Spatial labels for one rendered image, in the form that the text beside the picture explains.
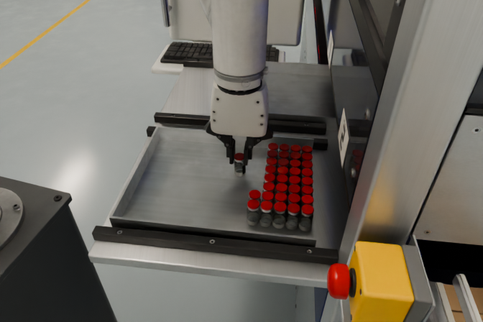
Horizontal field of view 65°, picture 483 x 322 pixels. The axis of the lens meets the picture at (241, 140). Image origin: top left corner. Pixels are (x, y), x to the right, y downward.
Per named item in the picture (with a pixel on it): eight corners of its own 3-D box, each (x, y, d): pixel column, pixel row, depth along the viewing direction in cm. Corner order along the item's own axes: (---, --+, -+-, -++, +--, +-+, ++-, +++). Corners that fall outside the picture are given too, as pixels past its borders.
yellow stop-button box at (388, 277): (402, 278, 49) (417, 244, 45) (415, 335, 44) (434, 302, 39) (342, 272, 50) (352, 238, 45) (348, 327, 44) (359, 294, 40)
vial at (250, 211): (259, 217, 67) (260, 199, 64) (258, 226, 65) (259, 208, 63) (247, 215, 67) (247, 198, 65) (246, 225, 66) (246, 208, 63)
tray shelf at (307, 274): (346, 74, 112) (347, 68, 111) (389, 295, 58) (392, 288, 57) (187, 65, 117) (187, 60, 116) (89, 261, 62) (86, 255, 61)
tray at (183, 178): (312, 151, 82) (313, 138, 79) (313, 253, 61) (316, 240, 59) (159, 138, 85) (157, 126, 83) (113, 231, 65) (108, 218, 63)
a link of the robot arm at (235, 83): (269, 54, 64) (269, 70, 66) (218, 51, 65) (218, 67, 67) (266, 79, 57) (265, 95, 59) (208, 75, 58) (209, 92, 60)
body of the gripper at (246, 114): (272, 67, 65) (269, 121, 72) (213, 63, 66) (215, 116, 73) (269, 90, 59) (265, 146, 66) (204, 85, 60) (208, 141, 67)
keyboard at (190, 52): (279, 52, 137) (279, 45, 135) (277, 70, 126) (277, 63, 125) (171, 45, 141) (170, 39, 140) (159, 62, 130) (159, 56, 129)
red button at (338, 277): (355, 277, 48) (361, 259, 45) (359, 307, 44) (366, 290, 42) (324, 274, 48) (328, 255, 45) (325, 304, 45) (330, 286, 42)
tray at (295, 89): (348, 77, 107) (351, 65, 105) (360, 131, 87) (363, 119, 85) (230, 70, 110) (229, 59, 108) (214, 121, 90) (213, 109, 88)
